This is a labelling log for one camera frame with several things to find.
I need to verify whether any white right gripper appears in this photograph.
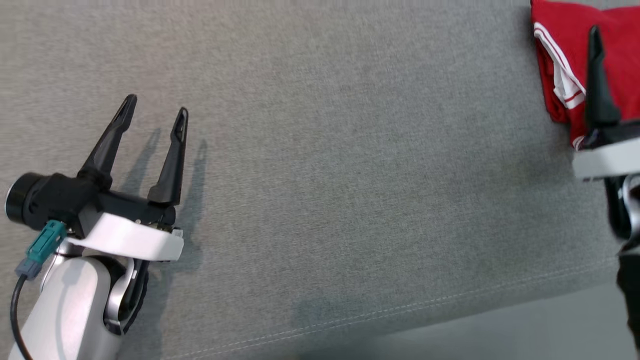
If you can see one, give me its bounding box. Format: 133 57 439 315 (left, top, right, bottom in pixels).
571 26 640 182

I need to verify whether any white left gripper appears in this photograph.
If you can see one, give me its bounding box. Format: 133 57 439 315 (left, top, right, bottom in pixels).
64 94 190 262

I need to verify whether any red basketball jersey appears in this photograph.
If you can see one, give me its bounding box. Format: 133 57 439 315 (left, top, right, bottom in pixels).
530 0 640 151

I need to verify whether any left black cable teal connector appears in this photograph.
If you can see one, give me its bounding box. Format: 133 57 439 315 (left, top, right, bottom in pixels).
10 220 68 360

